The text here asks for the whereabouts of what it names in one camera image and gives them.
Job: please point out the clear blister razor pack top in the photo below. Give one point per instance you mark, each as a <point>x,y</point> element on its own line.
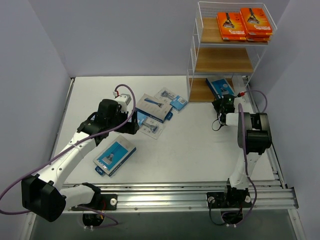
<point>167,96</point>

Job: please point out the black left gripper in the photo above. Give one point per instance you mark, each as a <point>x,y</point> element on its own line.
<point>130,122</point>

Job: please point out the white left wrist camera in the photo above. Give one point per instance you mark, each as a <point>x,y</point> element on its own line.
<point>123,100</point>

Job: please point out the Harry's box upper white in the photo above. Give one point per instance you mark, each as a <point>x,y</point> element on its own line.
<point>154,108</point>

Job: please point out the clear blister razor pack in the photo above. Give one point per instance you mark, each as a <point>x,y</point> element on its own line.
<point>150,126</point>
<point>167,96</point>

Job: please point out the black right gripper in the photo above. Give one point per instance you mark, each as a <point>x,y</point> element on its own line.
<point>219,107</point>

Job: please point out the orange Gillette box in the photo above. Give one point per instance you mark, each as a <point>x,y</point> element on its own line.
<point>256,22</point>
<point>230,26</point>
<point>258,38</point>

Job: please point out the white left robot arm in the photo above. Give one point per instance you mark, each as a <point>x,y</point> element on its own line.
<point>43,192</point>

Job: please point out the clear blister razor pack left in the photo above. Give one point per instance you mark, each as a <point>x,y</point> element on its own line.
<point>150,126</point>

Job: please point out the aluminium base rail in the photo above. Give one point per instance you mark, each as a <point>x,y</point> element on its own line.
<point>192,196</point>

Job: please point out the grey blue Harry's box left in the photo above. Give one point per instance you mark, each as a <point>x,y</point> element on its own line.
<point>114,156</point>

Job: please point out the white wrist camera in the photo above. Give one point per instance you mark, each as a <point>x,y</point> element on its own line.
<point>242,96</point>
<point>123,100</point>

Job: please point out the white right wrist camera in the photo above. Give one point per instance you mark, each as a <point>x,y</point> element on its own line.
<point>242,96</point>

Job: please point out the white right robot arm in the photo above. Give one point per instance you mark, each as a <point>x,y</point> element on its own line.
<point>253,138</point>

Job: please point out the white wire wooden shelf rack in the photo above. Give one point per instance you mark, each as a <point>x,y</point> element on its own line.
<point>211,56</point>

